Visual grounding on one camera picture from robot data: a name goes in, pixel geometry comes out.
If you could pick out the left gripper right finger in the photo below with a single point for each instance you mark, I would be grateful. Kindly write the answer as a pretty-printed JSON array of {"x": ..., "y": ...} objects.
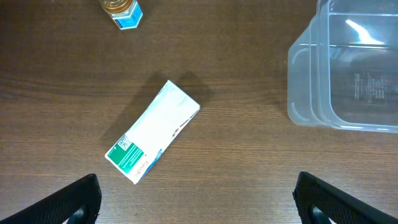
[{"x": 319, "y": 202}]

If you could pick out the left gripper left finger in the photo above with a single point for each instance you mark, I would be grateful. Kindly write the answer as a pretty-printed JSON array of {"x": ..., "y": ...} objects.
[{"x": 78, "y": 202}]

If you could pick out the gold lid small jar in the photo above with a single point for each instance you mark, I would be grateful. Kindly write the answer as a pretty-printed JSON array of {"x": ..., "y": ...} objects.
[{"x": 126, "y": 14}]

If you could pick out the clear plastic container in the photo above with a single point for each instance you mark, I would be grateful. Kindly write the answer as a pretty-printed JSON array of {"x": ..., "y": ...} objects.
[{"x": 342, "y": 70}]

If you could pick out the white green medicine box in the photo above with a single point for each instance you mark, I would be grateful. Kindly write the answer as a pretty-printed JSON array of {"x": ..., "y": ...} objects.
[{"x": 139, "y": 148}]

